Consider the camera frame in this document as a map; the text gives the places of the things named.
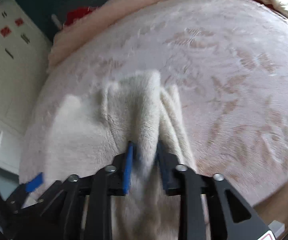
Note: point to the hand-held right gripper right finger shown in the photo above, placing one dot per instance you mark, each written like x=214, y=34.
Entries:
x=162, y=173

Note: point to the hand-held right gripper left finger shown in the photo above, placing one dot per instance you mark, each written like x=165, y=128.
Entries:
x=129, y=170

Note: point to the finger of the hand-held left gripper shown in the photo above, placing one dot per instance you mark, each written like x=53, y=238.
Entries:
x=52, y=195
x=34, y=183

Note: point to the cream sweater with black hearts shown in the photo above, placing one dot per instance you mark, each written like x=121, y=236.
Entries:
x=139, y=110

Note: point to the white wardrobe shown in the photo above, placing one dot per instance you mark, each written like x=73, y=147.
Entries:
x=9, y=85

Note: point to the pink floral blanket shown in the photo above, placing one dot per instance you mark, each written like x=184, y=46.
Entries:
x=233, y=92

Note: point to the red paper decoration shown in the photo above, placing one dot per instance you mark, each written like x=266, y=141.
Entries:
x=6, y=32
x=19, y=22

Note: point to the pink duvet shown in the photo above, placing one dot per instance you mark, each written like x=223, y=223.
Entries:
x=114, y=12

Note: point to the red cloth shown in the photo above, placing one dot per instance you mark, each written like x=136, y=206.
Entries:
x=77, y=15

